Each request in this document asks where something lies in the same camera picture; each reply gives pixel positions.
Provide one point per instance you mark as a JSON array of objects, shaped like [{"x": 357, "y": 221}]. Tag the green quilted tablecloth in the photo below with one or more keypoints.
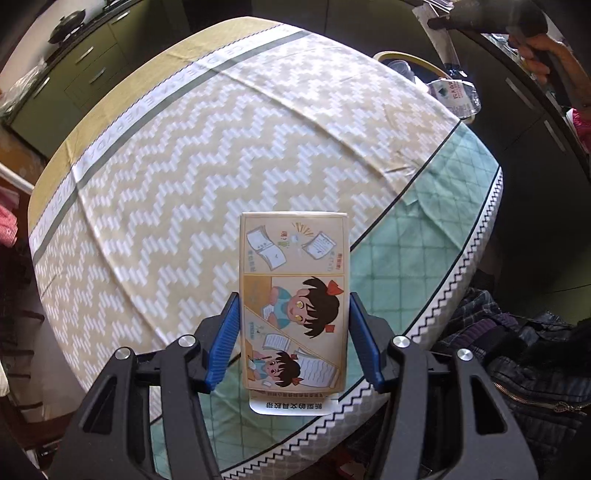
[{"x": 406, "y": 240}]

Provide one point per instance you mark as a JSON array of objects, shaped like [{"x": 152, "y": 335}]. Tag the clear plastic water bottle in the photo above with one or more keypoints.
[{"x": 455, "y": 99}]

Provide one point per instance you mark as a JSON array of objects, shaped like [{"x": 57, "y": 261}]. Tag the red patterned cloth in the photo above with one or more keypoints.
[{"x": 7, "y": 221}]

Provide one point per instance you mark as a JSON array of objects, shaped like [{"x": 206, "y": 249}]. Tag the black wok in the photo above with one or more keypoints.
[{"x": 69, "y": 28}]

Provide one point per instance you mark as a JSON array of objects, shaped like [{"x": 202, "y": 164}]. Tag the person's right hand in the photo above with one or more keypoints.
[{"x": 531, "y": 48}]

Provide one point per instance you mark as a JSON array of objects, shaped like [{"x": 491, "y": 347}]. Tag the clear plastic bag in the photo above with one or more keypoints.
[{"x": 23, "y": 92}]

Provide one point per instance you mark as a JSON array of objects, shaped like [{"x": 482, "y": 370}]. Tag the beige zigzag tablecloth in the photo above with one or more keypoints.
[{"x": 184, "y": 161}]

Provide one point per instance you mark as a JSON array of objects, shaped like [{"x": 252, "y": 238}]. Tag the cartoon printed cardboard box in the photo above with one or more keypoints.
[{"x": 295, "y": 277}]

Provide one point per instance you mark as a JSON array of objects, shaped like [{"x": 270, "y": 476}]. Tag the green stove cabinet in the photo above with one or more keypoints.
[{"x": 92, "y": 60}]

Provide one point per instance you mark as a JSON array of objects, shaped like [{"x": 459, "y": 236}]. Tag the yellow bin with blue inside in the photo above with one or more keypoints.
[{"x": 401, "y": 53}]

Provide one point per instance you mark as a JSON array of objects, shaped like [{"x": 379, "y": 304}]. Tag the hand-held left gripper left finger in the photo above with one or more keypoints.
[{"x": 226, "y": 341}]

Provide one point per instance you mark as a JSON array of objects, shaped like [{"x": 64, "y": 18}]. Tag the dark quilted jacket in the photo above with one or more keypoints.
[{"x": 521, "y": 369}]

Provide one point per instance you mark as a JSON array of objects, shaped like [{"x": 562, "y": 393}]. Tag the green sink cabinet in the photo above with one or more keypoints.
[{"x": 521, "y": 115}]

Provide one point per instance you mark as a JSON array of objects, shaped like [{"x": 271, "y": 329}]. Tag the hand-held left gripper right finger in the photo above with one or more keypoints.
[{"x": 367, "y": 341}]

